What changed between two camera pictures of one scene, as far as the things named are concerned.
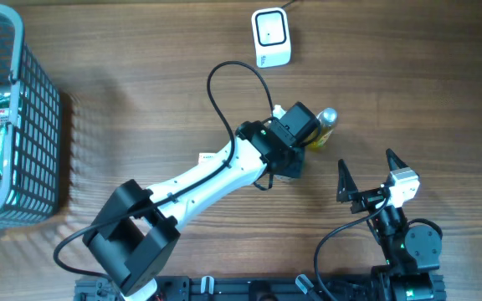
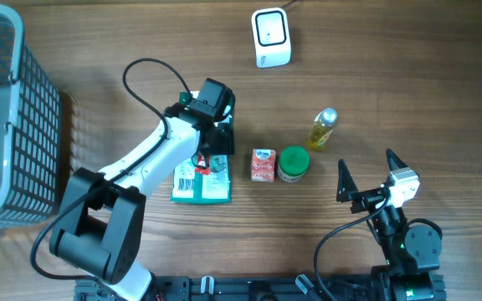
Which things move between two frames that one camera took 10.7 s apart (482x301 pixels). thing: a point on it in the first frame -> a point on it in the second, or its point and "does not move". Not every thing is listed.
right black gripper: (346, 185) does not move
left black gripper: (298, 155) -> (226, 140)
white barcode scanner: (271, 37) does not move
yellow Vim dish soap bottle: (328, 118) does not move
